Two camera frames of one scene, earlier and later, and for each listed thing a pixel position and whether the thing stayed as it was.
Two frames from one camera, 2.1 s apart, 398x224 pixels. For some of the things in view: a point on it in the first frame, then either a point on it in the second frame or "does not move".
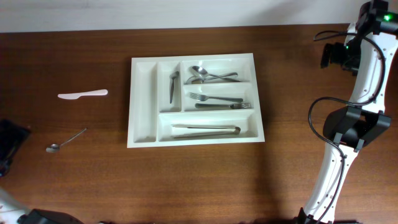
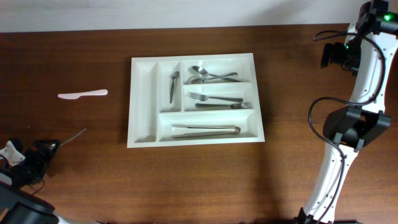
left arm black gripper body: [12, 138] -> [31, 167]
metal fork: [203, 98] does not move
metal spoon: [202, 72] -> [198, 79]
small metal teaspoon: [173, 76] does not move
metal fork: [234, 106] does not move
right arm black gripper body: [349, 55] does not move
